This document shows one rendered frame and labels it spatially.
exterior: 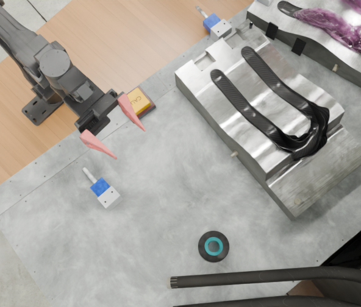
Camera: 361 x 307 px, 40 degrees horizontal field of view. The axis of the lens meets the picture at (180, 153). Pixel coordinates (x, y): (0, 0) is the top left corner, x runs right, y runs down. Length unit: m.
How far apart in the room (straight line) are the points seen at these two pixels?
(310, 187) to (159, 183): 0.40
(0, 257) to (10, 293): 0.15
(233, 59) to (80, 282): 0.72
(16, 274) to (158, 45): 1.21
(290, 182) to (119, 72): 0.58
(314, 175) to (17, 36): 0.79
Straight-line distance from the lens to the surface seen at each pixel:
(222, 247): 1.30
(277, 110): 1.32
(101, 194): 1.33
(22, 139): 1.48
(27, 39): 1.08
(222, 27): 1.47
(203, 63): 1.41
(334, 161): 1.36
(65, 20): 1.60
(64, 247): 1.38
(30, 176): 1.44
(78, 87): 0.92
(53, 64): 0.96
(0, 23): 1.11
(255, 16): 1.50
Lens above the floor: 2.12
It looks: 74 degrees down
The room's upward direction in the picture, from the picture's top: 7 degrees counter-clockwise
